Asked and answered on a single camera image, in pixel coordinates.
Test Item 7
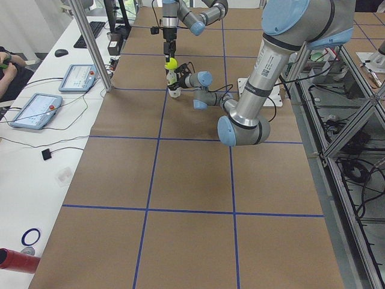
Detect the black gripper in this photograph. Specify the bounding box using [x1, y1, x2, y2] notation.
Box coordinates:
[163, 26, 177, 62]
[167, 63, 189, 91]

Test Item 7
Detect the clear tennis ball can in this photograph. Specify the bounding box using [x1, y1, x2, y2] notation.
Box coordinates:
[165, 68, 181, 98]

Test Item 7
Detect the yellow Roland Garros tennis ball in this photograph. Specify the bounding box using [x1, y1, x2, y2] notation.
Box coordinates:
[165, 57, 178, 70]

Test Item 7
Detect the yellow Wilson tennis ball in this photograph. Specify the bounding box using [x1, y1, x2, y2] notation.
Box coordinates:
[167, 74, 177, 85]

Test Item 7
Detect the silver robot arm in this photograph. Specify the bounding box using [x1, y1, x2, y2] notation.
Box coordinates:
[161, 0, 229, 63]
[162, 1, 356, 146]

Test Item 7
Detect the black mini computer box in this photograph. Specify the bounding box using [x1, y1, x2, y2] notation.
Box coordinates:
[108, 33, 123, 56]

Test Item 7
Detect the black computer monitor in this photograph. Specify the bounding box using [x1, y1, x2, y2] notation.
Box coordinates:
[103, 0, 131, 38]

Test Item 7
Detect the black computer keyboard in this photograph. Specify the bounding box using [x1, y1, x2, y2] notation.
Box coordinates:
[73, 20, 106, 49]

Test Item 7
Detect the far blue teach pendant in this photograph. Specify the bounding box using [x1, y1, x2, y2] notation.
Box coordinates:
[58, 64, 97, 93]

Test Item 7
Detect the blue teach pendant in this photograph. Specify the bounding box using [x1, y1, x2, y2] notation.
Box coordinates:
[10, 93, 63, 130]
[58, 64, 97, 93]

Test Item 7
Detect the black computer mouse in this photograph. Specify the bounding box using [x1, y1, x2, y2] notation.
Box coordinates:
[54, 49, 69, 57]

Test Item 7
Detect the near blue teach pendant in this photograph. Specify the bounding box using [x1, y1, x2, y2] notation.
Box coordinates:
[10, 93, 63, 130]

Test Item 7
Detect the small black square puck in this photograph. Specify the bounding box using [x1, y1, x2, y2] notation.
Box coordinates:
[42, 149, 52, 161]

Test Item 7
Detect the person in black shirt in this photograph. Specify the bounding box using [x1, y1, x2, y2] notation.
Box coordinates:
[1, 46, 34, 102]

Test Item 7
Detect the red cylinder bottle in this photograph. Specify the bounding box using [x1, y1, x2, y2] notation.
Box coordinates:
[1, 248, 40, 274]

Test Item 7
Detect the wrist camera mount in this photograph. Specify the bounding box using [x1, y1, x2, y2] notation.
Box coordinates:
[150, 26, 159, 35]

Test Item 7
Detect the aluminium frame post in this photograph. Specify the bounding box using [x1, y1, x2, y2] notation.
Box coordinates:
[69, 0, 112, 92]

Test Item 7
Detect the blue tape ring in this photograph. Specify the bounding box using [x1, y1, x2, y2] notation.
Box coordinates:
[21, 228, 42, 246]

